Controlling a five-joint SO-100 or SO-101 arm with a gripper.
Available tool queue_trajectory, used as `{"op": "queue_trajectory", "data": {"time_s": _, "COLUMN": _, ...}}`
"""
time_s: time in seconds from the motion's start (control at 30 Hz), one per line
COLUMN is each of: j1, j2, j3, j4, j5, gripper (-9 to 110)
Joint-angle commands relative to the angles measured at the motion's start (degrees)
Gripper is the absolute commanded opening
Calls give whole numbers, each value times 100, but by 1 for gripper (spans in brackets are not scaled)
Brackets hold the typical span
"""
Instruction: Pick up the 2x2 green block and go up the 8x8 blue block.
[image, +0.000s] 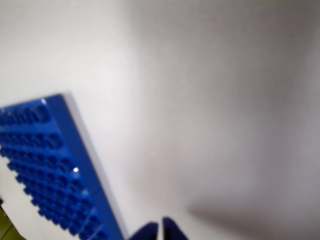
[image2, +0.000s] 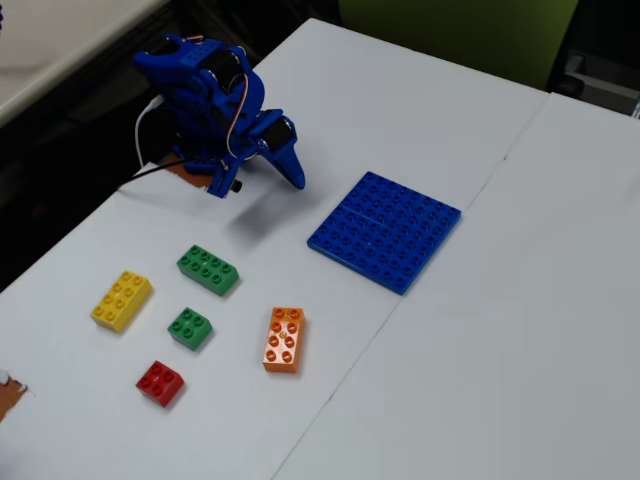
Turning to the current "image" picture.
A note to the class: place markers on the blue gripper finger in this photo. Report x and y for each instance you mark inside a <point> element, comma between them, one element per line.
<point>172,231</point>
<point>150,232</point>

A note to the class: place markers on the blue 8x8 studded baseplate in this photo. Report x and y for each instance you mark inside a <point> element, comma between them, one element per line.
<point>50,162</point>

